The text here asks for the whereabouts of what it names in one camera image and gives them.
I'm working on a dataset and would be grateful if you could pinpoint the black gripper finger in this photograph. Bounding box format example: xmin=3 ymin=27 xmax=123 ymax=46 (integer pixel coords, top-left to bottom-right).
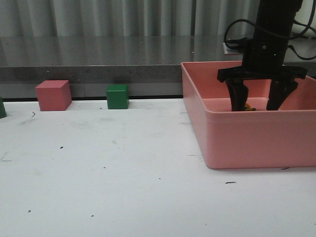
xmin=226 ymin=79 xmax=248 ymax=111
xmin=266 ymin=79 xmax=298 ymax=111

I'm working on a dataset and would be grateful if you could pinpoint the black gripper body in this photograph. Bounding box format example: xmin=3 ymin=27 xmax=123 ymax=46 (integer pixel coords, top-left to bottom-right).
xmin=217 ymin=39 xmax=307 ymax=82

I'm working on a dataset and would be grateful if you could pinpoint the yellow push button switch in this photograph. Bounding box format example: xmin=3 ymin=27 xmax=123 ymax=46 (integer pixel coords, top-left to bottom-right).
xmin=244 ymin=103 xmax=256 ymax=111

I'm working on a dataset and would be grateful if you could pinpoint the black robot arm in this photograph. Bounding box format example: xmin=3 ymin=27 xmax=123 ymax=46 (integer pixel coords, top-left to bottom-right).
xmin=217 ymin=0 xmax=307 ymax=111

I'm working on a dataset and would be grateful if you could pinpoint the pink plastic bin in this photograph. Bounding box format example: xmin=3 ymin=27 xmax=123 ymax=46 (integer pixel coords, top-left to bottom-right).
xmin=181 ymin=61 xmax=316 ymax=168

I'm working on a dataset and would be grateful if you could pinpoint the grey stone counter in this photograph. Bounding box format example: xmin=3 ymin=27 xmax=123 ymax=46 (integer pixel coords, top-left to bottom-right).
xmin=0 ymin=35 xmax=316 ymax=99

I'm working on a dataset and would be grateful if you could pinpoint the green cube block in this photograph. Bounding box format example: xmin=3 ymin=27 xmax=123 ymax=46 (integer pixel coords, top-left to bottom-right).
xmin=106 ymin=84 xmax=129 ymax=110

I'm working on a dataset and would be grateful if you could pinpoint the pink cube block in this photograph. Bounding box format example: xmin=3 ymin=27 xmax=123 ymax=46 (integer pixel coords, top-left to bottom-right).
xmin=35 ymin=80 xmax=72 ymax=111

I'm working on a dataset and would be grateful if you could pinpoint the grey pleated curtain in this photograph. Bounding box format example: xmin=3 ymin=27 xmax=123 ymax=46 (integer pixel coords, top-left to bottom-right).
xmin=0 ymin=0 xmax=259 ymax=37

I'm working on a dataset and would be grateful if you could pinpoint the dark green block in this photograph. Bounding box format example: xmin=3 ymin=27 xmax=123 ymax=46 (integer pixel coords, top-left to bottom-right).
xmin=0 ymin=97 xmax=7 ymax=119

